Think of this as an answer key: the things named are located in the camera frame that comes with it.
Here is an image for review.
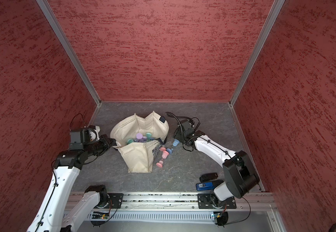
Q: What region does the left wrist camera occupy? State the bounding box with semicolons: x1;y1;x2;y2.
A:
69;125;100;150

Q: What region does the black stapler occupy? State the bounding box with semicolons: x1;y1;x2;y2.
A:
200;173;218;183

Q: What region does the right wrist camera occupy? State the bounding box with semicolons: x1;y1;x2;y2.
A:
180;119;194;131

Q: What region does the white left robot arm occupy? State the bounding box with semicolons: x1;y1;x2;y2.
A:
27;135;116;232

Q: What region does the pink hourglass pile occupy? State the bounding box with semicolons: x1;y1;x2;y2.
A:
156;150;170;168

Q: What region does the purple hourglass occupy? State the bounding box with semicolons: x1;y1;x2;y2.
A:
136;133;144;140

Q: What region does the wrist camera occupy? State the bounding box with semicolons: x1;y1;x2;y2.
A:
180;119;194;131
69;125;100;150

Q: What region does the blue stapler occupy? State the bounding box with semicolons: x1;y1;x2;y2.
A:
196;180;224;191

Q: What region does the cream canvas bag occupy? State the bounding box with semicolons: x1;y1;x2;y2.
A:
110;112;170;173

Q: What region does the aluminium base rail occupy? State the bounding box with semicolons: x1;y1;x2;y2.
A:
66;191;276;211

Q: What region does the teal hourglass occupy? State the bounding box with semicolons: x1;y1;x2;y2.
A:
146;132;152;140
127;138;134;144

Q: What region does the aluminium corner post right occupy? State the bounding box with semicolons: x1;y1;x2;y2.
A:
228;0;287;107

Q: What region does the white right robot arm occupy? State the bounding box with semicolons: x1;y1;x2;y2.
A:
174;119;260;202

